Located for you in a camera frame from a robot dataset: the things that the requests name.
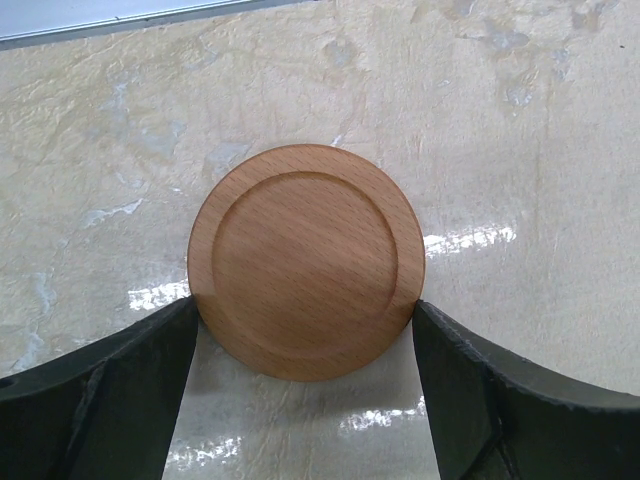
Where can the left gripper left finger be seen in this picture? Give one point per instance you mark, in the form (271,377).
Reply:
(105,411)

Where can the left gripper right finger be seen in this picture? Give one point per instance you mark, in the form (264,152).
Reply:
(496,415)

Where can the light wooden coaster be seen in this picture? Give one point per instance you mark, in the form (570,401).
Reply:
(305,262)

